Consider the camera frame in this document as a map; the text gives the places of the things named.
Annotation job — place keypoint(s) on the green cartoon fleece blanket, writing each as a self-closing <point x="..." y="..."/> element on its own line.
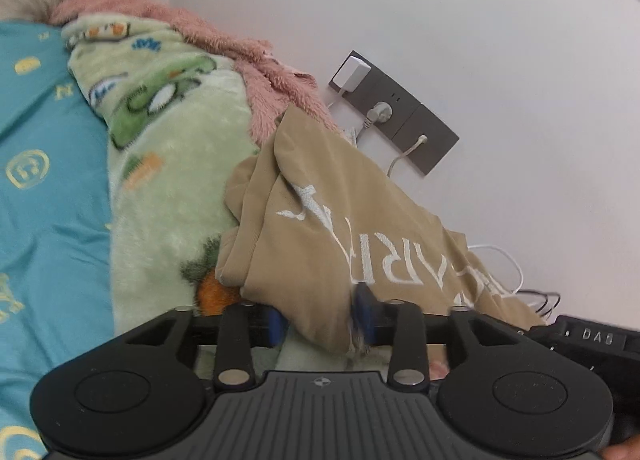
<point x="175" y="165"/>

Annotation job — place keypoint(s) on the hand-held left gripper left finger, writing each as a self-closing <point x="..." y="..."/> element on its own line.
<point x="274" y="325"/>

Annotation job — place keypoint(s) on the teal smiley bed sheet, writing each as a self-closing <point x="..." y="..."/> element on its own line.
<point x="50" y="190"/>

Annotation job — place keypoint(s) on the tan printed T-shirt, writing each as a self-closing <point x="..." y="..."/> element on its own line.
<point x="325" y="200"/>

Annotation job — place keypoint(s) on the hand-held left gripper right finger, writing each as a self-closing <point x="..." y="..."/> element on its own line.
<point x="362" y="312"/>

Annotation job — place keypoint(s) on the person's right hand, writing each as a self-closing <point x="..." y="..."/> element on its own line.
<point x="622" y="452"/>

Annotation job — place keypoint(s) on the white round plug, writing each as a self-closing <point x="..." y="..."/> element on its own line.
<point x="377" y="113"/>

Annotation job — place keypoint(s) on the grey wall socket panel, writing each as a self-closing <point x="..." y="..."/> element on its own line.
<point x="400" y="105"/>

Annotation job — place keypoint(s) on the white charger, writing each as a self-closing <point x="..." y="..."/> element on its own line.
<point x="352" y="73"/>

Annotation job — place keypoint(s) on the pink fluffy blanket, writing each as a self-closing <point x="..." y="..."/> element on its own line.
<point x="260" y="60"/>

